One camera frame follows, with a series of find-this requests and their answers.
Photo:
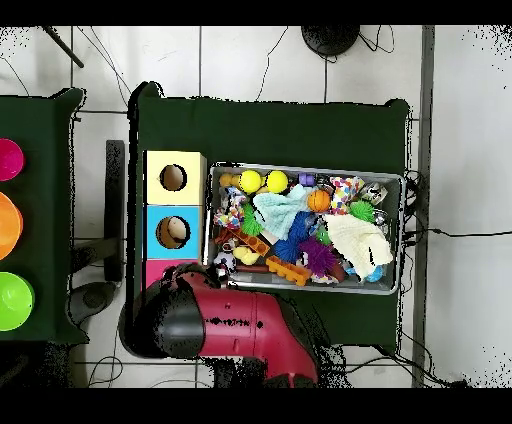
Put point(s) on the colourful polka dot cloth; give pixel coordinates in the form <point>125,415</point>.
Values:
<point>230,212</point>
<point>346,194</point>

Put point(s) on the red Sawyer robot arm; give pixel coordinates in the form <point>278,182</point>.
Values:
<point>240,320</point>

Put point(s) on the wooden box with three holes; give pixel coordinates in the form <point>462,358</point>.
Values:
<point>192,192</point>

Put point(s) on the shallow mesh bin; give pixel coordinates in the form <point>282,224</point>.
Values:
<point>394,276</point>

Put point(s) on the mint green cloth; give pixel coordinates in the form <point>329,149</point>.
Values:
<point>280,212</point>

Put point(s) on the yellow tennis ball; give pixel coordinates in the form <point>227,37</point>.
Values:
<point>250,181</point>

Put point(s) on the smooth yellow ball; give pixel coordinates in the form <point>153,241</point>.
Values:
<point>276,181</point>

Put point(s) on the orange toy brick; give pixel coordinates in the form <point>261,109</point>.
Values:
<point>290,272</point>

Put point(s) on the purple spiky toy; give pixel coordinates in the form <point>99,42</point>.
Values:
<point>318,256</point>

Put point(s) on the dark green tablecloth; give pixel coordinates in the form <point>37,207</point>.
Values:
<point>280,132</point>

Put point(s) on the cream knitted cloth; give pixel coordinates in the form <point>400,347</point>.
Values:
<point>356,236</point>

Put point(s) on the black upright panel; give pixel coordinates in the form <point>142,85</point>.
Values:
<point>114,200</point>

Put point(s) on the dark grey rounded base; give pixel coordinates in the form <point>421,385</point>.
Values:
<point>94,298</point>

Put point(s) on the black round stand base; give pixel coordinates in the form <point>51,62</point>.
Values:
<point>330,40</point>

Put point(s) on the dark green cloth side table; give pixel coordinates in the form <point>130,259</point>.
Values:
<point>44,224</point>

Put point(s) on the orange plastic bowl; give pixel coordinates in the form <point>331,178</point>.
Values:
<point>8,226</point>

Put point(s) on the pink plastic bowl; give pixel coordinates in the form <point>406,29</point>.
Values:
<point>10,160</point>

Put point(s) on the black pole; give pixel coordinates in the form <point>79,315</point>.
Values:
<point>64,46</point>

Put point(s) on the green plastic bowl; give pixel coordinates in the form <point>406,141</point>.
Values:
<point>14,302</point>

